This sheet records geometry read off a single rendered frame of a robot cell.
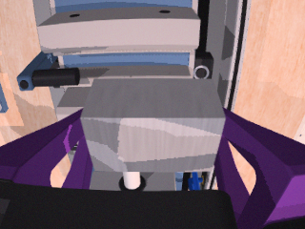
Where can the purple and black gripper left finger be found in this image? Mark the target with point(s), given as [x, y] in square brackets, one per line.
[31, 158]

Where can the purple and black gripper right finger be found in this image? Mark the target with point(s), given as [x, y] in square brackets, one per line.
[279, 165]

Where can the grey metal block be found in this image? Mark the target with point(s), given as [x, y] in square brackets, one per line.
[153, 125]

